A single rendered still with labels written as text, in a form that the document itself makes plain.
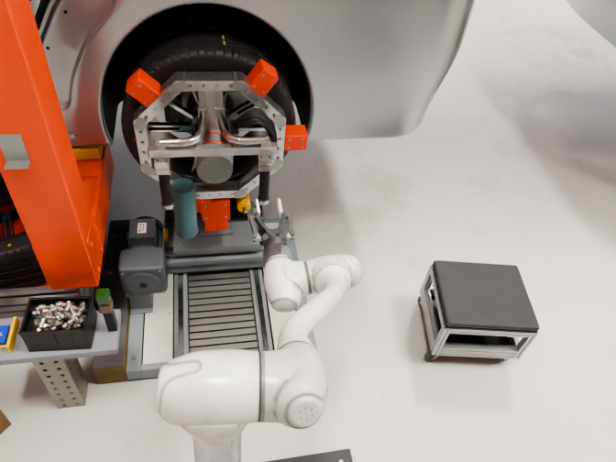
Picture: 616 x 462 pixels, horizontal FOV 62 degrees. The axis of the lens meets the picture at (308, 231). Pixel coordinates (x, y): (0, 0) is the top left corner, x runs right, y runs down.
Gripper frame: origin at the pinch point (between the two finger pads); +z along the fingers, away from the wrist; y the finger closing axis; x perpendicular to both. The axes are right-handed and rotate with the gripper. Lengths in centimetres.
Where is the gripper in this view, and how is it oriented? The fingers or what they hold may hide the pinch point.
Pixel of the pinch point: (269, 207)
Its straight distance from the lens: 176.2
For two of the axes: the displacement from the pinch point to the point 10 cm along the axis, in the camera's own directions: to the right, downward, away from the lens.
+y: 9.8, -0.6, 1.9
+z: -1.7, -7.2, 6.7
